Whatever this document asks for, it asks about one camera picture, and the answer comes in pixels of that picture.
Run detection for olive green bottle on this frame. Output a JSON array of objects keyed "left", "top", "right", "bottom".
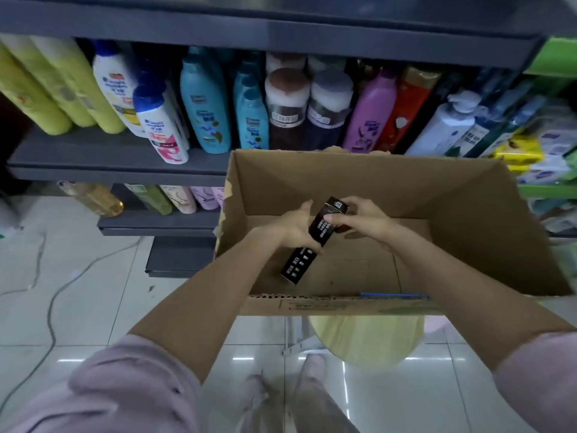
[{"left": 124, "top": 183, "right": 174, "bottom": 216}]

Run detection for white bottle blue cap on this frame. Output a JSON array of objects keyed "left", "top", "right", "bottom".
[{"left": 133, "top": 83, "right": 190, "bottom": 165}]

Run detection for person's light trousers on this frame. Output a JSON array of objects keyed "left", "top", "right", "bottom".
[{"left": 236, "top": 369, "right": 361, "bottom": 433}]

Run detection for black patterned toothpaste box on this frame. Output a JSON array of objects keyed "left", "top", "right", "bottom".
[{"left": 280, "top": 197, "right": 350, "bottom": 286}]

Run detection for dark grey shelf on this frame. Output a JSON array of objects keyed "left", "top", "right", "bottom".
[{"left": 0, "top": 0, "right": 555, "bottom": 70}]

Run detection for person's left hand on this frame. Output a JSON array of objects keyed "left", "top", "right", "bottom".
[{"left": 275, "top": 200, "right": 323, "bottom": 256}]

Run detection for grey floor cable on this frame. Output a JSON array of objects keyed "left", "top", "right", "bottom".
[
  {"left": 0, "top": 238, "right": 141, "bottom": 413},
  {"left": 0, "top": 234, "right": 46, "bottom": 297}
]

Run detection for person's right hand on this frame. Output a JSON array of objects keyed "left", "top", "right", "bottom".
[{"left": 323, "top": 195, "right": 402, "bottom": 253}]

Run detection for small teal shampoo bottle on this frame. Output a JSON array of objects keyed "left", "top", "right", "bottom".
[
  {"left": 233, "top": 58, "right": 262, "bottom": 97},
  {"left": 236, "top": 87, "right": 270, "bottom": 150}
]

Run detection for large teal shampoo bottle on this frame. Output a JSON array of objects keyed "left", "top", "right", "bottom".
[{"left": 180, "top": 54, "right": 232, "bottom": 155}]

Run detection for green and white plastic pack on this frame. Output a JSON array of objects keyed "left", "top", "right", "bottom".
[{"left": 0, "top": 198, "right": 22, "bottom": 239}]

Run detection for brown cardboard box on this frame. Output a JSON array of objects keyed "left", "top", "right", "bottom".
[{"left": 214, "top": 146, "right": 573, "bottom": 317}]

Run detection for person's left shoe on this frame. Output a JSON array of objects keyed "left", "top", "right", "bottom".
[{"left": 245, "top": 373, "right": 280, "bottom": 416}]

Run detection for pink shampoo bottle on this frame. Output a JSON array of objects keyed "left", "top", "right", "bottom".
[{"left": 342, "top": 69, "right": 397, "bottom": 154}]

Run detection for yellow plastic bottle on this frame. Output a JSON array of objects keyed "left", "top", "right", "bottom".
[
  {"left": 0, "top": 34, "right": 98, "bottom": 128},
  {"left": 29, "top": 35, "right": 126, "bottom": 135},
  {"left": 0, "top": 42, "right": 73, "bottom": 136}
]

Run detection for white-lidded dark jar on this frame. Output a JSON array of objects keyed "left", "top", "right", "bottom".
[
  {"left": 307, "top": 55, "right": 346, "bottom": 75},
  {"left": 304, "top": 69, "right": 354, "bottom": 151}
]

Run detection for white bottle pink label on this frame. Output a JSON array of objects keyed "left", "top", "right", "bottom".
[{"left": 162, "top": 81, "right": 191, "bottom": 140}]

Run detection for person's shoe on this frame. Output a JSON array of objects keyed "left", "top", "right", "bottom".
[
  {"left": 245, "top": 373, "right": 280, "bottom": 416},
  {"left": 301, "top": 354, "right": 326, "bottom": 379}
]

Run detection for red orange bottle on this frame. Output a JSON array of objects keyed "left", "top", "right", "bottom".
[{"left": 374, "top": 67, "right": 442, "bottom": 153}]

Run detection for gold bottle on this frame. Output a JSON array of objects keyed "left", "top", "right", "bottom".
[{"left": 57, "top": 181, "right": 125, "bottom": 218}]

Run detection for cluster of dark blue bottles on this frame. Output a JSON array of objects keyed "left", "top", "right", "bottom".
[{"left": 446, "top": 69, "right": 549, "bottom": 158}]

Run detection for person's pink right sleeve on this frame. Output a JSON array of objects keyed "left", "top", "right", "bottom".
[{"left": 493, "top": 331, "right": 577, "bottom": 433}]

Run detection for white pump bottle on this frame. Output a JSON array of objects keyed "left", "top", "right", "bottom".
[{"left": 405, "top": 90, "right": 482, "bottom": 157}]

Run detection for person's left forearm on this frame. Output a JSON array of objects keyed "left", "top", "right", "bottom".
[{"left": 128, "top": 225, "right": 289, "bottom": 384}]

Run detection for brown-lidded dark jar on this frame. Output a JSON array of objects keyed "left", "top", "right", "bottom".
[
  {"left": 266, "top": 52, "right": 307, "bottom": 73},
  {"left": 264, "top": 69, "right": 311, "bottom": 151}
]

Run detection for blue tape strip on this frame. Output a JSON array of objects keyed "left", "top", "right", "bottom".
[{"left": 360, "top": 292, "right": 432, "bottom": 299}]

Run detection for person's right shoe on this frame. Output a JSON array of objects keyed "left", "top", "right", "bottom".
[{"left": 301, "top": 354, "right": 326, "bottom": 379}]

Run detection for white plastic packet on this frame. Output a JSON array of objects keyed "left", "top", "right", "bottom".
[{"left": 530, "top": 200, "right": 577, "bottom": 235}]

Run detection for round light wooden stool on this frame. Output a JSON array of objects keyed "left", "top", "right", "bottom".
[{"left": 308, "top": 315, "right": 426, "bottom": 368}]

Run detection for white bottle yellow label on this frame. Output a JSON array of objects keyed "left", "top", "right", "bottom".
[{"left": 92, "top": 40, "right": 147, "bottom": 138}]

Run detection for white and blue packet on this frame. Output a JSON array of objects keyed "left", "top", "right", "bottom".
[
  {"left": 517, "top": 156, "right": 571, "bottom": 185},
  {"left": 531, "top": 114, "right": 577, "bottom": 156}
]

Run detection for person's right forearm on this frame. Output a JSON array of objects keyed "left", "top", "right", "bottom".
[{"left": 383, "top": 229, "right": 576, "bottom": 373}]

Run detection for pale pink bottle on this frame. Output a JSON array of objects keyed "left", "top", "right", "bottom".
[{"left": 159, "top": 184, "right": 198, "bottom": 215}]

